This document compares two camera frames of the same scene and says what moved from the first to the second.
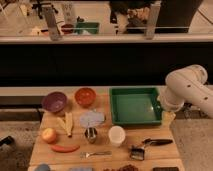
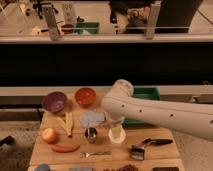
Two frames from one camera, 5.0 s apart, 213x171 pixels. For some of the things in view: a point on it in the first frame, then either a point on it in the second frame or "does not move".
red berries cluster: [127, 167] does not move
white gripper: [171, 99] -> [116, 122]
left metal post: [51, 19] does not move
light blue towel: [92, 119] does not move
